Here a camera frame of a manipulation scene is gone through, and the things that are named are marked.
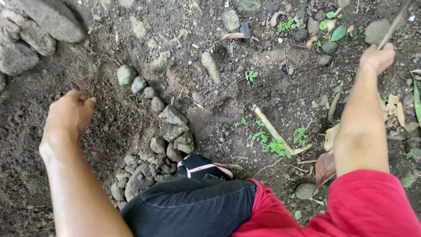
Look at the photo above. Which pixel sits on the person's left hand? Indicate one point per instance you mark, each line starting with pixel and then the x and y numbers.
pixel 67 113

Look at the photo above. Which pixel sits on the person's right hand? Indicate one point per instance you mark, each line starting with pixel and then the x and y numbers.
pixel 376 59

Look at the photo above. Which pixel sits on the person's right fingers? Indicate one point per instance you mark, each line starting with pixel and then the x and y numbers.
pixel 388 52

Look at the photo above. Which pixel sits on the thin wooden stick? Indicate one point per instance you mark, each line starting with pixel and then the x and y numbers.
pixel 394 23

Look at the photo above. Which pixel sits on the flat grey-brown stone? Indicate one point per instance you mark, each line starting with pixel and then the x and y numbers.
pixel 376 31

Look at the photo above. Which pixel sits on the green oval leaf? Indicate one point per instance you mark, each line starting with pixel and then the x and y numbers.
pixel 338 33

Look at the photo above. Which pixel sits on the green grass blade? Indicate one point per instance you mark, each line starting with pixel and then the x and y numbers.
pixel 417 102

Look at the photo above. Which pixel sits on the dark round stone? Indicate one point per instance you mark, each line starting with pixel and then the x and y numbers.
pixel 329 47

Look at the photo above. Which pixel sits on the cluster of tan dry leaves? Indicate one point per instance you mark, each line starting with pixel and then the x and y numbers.
pixel 399 113

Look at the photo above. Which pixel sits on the pale dry leaf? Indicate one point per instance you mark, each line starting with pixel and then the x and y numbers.
pixel 330 138

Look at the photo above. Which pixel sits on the small feathery weed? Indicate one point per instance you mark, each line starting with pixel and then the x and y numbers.
pixel 300 135

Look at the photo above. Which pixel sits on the brown dry leaf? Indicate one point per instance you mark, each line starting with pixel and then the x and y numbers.
pixel 325 168

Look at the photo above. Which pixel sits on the small green seedling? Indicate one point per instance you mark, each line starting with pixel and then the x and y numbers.
pixel 251 75

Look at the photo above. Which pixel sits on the pale bamboo piece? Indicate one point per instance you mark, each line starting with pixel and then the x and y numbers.
pixel 271 128

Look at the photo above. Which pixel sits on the green weed clump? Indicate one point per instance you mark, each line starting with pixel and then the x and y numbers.
pixel 274 144

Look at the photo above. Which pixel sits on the curled dry leaf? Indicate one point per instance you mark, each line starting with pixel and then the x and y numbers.
pixel 233 35

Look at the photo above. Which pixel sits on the round mossy stone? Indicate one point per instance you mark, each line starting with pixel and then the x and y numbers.
pixel 306 191

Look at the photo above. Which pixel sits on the grey angular stone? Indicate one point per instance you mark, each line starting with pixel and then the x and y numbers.
pixel 230 19

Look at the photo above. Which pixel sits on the red shirt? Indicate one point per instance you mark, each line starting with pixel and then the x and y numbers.
pixel 345 210

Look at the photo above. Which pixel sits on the long pale stone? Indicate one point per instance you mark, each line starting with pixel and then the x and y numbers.
pixel 211 67

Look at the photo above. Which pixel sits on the black sandal with pink trim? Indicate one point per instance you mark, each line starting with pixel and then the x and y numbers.
pixel 200 168

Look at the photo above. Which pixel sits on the row of grey stones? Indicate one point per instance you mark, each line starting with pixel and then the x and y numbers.
pixel 158 144

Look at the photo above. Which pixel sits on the dark blue jeans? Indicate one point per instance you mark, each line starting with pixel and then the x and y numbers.
pixel 190 207

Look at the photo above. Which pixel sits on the large grey rock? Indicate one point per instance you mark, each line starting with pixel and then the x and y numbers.
pixel 16 57
pixel 52 19
pixel 38 41

